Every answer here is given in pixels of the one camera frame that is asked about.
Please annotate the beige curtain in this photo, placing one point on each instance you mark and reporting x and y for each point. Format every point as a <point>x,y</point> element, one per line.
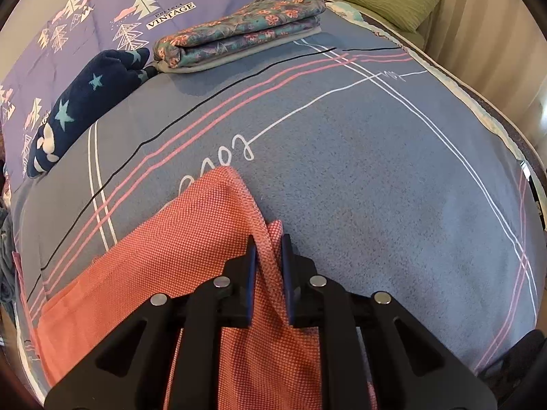
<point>461,21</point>

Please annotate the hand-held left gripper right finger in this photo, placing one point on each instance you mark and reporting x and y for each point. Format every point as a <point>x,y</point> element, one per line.
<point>287,273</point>

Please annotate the folded floral cloth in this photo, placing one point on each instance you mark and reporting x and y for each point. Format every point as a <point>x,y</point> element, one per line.
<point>239,30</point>

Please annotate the grey-blue fleece blanket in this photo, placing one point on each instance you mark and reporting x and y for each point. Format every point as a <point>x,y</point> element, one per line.
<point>6,264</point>

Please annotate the navy star print blanket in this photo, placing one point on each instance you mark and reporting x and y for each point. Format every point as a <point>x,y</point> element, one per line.
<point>72,102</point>

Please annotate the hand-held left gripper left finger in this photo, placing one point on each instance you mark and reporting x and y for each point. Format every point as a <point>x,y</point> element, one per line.
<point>252,264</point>

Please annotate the pink knit sweater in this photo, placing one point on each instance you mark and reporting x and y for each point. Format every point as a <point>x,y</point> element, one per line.
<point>192,243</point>

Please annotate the printed bed sheet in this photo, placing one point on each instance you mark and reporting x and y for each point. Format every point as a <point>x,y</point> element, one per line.
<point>470,102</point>

